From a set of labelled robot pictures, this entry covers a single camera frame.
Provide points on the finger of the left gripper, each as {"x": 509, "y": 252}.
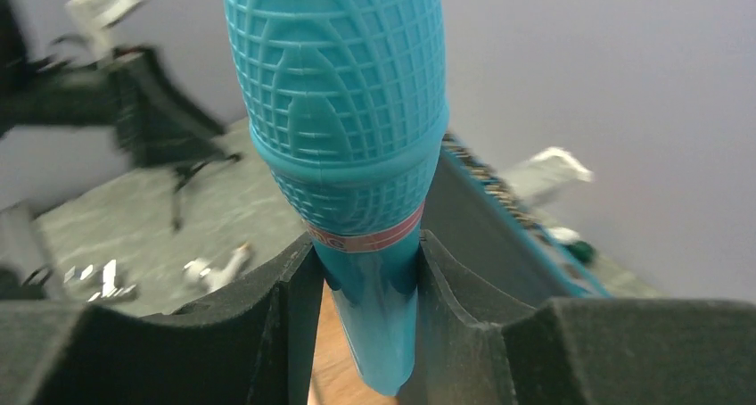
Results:
{"x": 156, "y": 124}

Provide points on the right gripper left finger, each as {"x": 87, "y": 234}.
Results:
{"x": 250, "y": 342}

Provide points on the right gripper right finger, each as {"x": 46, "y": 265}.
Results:
{"x": 479, "y": 345}

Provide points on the black tripod shock-mount stand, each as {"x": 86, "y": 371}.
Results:
{"x": 183, "y": 175}

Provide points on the blue microphone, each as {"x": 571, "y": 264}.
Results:
{"x": 347, "y": 106}

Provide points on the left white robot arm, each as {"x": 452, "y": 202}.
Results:
{"x": 50, "y": 93}

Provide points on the white plastic faucet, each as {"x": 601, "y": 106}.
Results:
{"x": 202, "y": 274}

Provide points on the wooden board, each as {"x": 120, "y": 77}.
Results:
{"x": 335, "y": 380}

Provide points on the dark grey upright panel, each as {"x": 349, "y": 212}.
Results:
{"x": 477, "y": 217}

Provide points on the chrome metal faucet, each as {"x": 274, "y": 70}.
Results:
{"x": 103, "y": 284}

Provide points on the white object behind panel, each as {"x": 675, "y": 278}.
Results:
{"x": 540, "y": 179}

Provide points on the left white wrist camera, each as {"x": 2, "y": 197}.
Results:
{"x": 94, "y": 20}

